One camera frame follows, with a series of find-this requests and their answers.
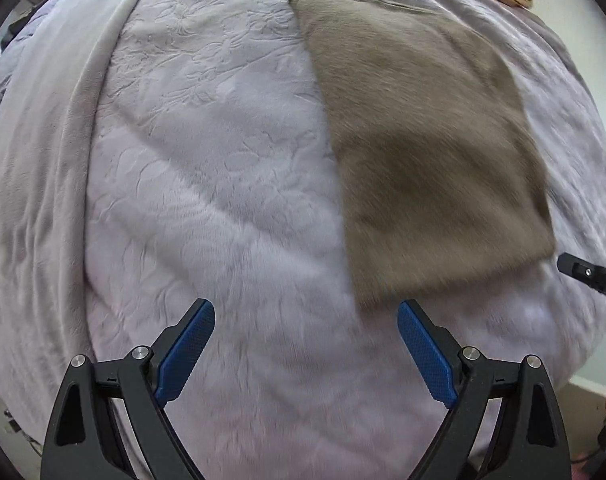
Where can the tan knit garment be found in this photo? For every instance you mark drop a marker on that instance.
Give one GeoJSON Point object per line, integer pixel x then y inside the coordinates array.
{"type": "Point", "coordinates": [423, 160]}

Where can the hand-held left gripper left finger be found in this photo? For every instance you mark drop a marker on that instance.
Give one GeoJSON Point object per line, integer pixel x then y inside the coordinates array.
{"type": "Point", "coordinates": [185, 355]}

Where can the lilac embossed bed blanket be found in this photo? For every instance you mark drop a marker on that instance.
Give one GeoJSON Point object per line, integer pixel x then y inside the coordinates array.
{"type": "Point", "coordinates": [208, 185]}

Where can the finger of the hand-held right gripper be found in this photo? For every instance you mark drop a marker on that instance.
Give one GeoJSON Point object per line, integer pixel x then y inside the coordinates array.
{"type": "Point", "coordinates": [593, 275]}

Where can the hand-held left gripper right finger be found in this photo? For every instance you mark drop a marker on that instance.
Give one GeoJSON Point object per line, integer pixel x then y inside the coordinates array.
{"type": "Point", "coordinates": [425, 355]}

